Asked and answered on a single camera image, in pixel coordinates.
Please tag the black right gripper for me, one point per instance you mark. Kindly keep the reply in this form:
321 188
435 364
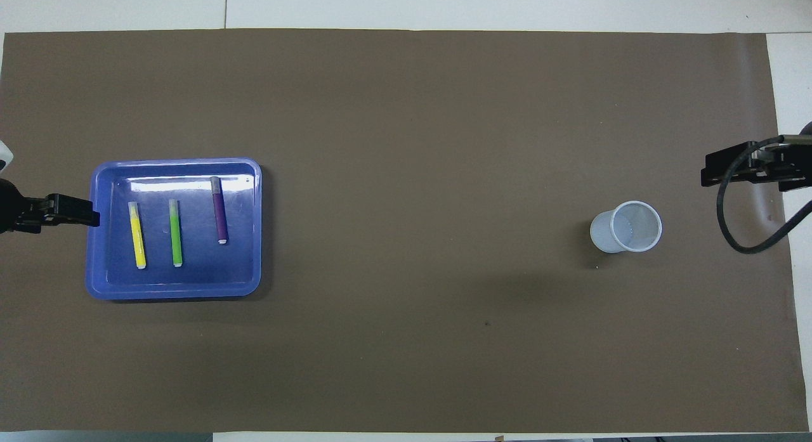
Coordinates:
793 160

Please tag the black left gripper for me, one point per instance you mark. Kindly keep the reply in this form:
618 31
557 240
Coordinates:
7 207

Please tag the blue plastic tray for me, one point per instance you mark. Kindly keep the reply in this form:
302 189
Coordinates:
209 271

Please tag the green highlighter pen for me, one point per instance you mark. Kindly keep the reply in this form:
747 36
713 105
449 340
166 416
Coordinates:
176 239

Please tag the brown table mat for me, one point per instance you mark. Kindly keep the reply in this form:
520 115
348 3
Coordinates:
412 175

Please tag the yellow highlighter pen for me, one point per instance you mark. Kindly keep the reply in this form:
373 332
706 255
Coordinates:
137 239

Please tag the purple highlighter pen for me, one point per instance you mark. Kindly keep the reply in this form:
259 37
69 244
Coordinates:
220 220

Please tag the translucent plastic cup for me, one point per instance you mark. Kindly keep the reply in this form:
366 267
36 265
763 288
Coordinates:
602 236

